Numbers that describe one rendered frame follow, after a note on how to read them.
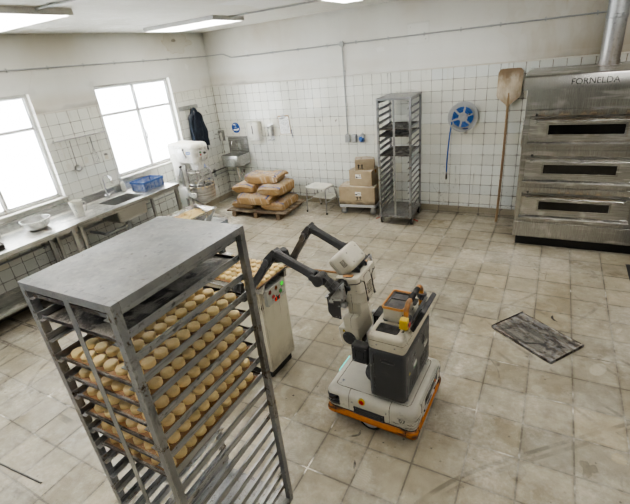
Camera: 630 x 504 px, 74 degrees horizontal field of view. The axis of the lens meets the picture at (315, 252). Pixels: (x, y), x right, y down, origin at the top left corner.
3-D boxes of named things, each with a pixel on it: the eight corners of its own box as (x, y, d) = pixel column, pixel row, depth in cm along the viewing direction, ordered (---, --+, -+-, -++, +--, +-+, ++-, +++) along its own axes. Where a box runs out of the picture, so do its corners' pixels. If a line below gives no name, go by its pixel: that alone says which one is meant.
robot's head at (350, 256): (368, 255, 282) (353, 238, 282) (355, 268, 266) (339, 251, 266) (355, 265, 291) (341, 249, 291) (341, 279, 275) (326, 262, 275)
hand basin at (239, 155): (269, 179, 799) (260, 120, 754) (258, 185, 770) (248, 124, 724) (229, 177, 845) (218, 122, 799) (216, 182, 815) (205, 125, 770)
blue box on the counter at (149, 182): (146, 192, 606) (143, 182, 600) (131, 191, 618) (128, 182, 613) (165, 184, 638) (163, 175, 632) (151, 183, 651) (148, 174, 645)
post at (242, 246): (289, 496, 242) (237, 224, 170) (293, 498, 241) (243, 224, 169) (286, 500, 240) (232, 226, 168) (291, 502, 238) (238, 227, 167)
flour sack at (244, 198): (235, 204, 724) (233, 195, 717) (247, 197, 758) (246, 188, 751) (270, 206, 695) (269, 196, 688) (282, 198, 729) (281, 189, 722)
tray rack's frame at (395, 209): (390, 207, 690) (387, 93, 615) (421, 209, 668) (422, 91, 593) (378, 221, 639) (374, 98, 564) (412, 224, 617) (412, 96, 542)
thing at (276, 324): (212, 358, 382) (190, 273, 345) (236, 337, 409) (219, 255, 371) (274, 380, 348) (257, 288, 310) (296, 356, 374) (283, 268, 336)
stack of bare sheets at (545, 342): (583, 347, 348) (584, 344, 347) (550, 364, 333) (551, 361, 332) (522, 313, 398) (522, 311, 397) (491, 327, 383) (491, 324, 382)
